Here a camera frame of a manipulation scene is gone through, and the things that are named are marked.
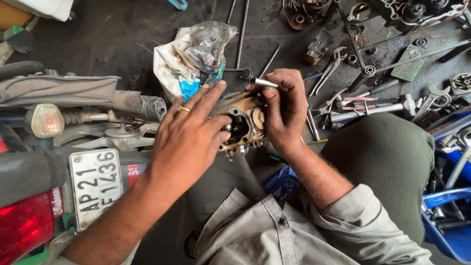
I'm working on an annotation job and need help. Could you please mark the person's left hand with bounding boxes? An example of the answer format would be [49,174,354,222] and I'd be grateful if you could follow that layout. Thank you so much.
[147,80,233,202]

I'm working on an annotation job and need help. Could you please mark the person's right hand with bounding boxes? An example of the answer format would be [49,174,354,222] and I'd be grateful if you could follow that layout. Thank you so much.
[244,68,308,158]

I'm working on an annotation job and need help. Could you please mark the short silver metal pin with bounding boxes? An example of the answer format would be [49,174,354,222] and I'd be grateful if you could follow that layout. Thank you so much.
[251,77,279,89]

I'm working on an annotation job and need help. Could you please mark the rusty engine cylinder head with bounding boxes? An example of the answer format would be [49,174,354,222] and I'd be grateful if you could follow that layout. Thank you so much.
[207,91,268,158]

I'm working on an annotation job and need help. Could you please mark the slim silver screwdriver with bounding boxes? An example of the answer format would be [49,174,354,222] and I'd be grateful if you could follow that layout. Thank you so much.
[305,107,321,143]

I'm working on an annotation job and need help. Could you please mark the short thin metal rod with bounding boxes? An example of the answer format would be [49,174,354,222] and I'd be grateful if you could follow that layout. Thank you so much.
[259,44,282,79]

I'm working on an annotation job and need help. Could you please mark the silver water pump pliers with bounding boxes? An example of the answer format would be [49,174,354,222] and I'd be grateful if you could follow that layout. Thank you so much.
[309,46,348,97]

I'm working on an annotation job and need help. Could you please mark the blue parts packet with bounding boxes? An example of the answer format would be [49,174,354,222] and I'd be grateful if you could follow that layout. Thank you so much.
[179,55,227,103]

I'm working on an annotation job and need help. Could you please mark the grey metal block part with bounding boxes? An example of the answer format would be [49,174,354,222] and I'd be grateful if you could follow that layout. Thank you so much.
[304,30,336,66]

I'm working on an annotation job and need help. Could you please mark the small blue plastic basket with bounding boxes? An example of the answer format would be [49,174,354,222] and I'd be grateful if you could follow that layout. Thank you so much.
[264,165,301,201]

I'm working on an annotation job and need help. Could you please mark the dirty white plastic bag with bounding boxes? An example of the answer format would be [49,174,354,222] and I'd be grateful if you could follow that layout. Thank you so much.
[153,26,207,104]

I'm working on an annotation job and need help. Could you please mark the silver tubular socket wrench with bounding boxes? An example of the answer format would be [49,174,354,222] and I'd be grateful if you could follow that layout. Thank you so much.
[328,93,417,124]

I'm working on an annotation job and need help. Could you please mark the long thin metal rod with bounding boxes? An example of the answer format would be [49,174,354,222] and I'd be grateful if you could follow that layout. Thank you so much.
[235,0,250,69]
[226,0,237,25]

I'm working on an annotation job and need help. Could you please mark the rusty round engine part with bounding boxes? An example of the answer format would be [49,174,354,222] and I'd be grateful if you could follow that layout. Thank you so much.
[282,3,310,31]

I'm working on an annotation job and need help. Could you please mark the white license plate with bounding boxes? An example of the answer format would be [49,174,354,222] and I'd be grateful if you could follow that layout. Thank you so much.
[69,148,124,232]

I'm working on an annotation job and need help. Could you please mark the person's green trousers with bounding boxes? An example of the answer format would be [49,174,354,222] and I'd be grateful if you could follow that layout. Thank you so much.
[132,112,437,265]

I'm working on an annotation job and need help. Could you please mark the clear bag of spare parts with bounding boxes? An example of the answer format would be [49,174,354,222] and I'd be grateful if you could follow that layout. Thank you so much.
[183,21,239,73]

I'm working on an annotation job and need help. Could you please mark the green ribbed foot plate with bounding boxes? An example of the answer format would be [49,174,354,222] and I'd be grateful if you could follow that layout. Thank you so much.
[390,44,430,82]

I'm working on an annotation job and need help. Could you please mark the person's grey shirt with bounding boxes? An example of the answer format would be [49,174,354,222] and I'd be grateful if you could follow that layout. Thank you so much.
[193,184,435,265]

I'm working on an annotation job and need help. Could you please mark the clear turn signal lamp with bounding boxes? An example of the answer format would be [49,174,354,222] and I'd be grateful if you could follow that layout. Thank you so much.
[30,103,65,139]

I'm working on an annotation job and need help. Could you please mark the silver open end spanner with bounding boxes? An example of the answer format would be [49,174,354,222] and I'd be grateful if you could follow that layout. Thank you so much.
[411,82,451,123]

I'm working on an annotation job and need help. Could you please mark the engine crankcase with gears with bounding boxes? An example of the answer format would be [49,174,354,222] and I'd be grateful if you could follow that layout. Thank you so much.
[379,0,469,27]

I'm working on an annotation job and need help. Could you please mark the round slotted metal disc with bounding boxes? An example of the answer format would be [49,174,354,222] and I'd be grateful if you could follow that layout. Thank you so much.
[450,72,471,96]

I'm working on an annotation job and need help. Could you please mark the red tail light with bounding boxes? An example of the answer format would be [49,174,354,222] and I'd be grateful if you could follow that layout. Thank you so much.
[0,191,56,265]

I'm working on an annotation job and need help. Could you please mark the white plastic container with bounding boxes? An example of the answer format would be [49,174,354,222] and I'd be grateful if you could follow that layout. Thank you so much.
[3,0,74,22]

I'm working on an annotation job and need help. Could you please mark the blue crate of tools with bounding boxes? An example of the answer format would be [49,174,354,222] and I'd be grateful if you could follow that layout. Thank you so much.
[420,110,471,263]

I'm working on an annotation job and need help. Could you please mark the red handled pliers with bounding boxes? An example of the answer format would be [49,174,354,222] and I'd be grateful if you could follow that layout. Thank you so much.
[319,87,378,115]

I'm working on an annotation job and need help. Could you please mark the black metal frame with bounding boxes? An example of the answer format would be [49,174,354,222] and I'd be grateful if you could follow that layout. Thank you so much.
[336,0,471,93]

